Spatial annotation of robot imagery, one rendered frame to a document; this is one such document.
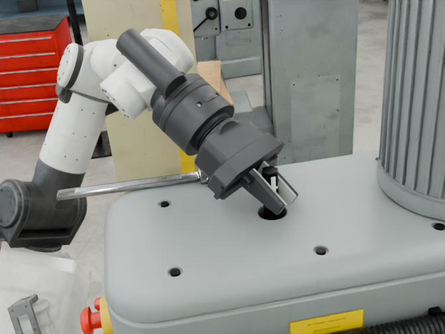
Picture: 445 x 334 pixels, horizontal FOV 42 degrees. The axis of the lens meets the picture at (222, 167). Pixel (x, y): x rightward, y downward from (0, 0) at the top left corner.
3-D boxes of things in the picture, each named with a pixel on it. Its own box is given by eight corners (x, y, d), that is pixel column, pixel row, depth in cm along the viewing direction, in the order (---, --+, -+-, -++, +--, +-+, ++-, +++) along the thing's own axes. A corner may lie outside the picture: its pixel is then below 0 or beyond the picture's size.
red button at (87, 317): (83, 344, 77) (77, 323, 75) (84, 323, 81) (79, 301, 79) (108, 340, 77) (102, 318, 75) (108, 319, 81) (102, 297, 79)
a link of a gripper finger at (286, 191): (297, 194, 71) (261, 160, 73) (287, 208, 74) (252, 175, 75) (304, 188, 72) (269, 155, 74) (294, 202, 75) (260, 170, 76)
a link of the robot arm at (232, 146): (267, 173, 81) (208, 118, 84) (295, 129, 74) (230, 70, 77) (208, 217, 73) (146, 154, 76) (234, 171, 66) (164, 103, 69)
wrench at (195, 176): (56, 205, 80) (55, 200, 79) (59, 190, 83) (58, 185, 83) (230, 181, 82) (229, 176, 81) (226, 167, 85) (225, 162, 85)
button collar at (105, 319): (107, 351, 77) (98, 318, 74) (107, 319, 82) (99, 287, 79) (122, 348, 77) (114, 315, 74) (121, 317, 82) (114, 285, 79)
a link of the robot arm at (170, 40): (154, 110, 77) (126, 96, 88) (202, 65, 78) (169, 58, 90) (123, 72, 74) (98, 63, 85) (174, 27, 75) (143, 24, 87)
